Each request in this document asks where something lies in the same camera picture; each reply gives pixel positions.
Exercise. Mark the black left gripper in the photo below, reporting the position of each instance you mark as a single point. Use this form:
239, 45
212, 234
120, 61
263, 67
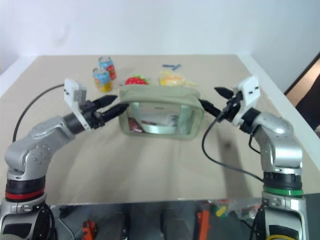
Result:
91, 113

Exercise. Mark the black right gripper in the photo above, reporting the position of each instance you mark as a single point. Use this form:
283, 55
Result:
232, 106

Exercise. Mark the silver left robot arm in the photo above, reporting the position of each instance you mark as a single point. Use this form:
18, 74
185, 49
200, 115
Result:
32, 150

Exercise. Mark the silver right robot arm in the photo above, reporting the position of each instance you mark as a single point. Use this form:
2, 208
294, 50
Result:
280, 145

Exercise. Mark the green pouch with clear window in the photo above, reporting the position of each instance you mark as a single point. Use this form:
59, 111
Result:
160, 96

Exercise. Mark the colourful printed drink can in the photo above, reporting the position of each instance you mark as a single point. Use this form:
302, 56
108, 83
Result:
102, 80
108, 65

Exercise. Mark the red brown packet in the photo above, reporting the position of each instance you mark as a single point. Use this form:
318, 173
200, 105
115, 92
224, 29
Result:
135, 125

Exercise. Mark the white packet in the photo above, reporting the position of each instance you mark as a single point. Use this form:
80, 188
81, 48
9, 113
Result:
172, 120

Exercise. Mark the yellow snack bag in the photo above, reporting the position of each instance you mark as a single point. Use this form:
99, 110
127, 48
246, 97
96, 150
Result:
172, 79

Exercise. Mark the blue plastic clip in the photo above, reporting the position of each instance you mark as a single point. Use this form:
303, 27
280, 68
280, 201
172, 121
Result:
177, 67

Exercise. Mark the blue plastic stick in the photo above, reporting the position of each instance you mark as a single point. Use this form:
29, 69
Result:
168, 66

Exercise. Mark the dark brown wooden panel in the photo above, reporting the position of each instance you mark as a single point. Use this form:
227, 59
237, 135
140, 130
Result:
310, 90

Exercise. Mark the yellow toy under table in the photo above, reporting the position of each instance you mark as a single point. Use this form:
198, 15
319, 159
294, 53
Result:
221, 211

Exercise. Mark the orange tool under table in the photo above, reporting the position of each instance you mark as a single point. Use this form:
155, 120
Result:
203, 220
88, 228

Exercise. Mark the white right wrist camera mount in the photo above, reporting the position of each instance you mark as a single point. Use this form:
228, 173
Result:
250, 92

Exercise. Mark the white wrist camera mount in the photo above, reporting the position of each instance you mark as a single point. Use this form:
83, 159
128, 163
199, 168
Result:
71, 96
250, 92

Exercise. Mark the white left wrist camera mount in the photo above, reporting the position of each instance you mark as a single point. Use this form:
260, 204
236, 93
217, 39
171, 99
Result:
71, 96

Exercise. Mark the white table side rail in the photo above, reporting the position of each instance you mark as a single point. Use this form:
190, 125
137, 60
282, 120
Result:
275, 85
15, 72

